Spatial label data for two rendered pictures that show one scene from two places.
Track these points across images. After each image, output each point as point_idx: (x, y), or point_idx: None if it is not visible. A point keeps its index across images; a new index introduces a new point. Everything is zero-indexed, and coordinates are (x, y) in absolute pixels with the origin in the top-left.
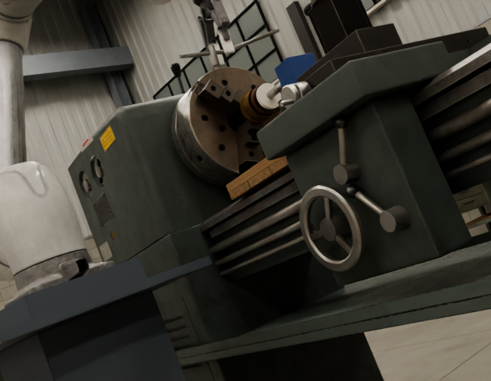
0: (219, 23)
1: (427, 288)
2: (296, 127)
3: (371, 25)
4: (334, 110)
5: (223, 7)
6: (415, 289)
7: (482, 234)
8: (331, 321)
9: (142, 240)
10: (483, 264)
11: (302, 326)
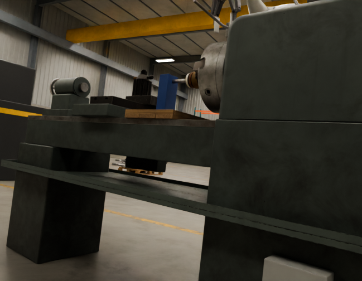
0: (216, 14)
1: (139, 180)
2: None
3: (132, 92)
4: None
5: (211, 5)
6: (143, 181)
7: (104, 182)
8: (169, 180)
9: None
10: (120, 179)
11: (182, 183)
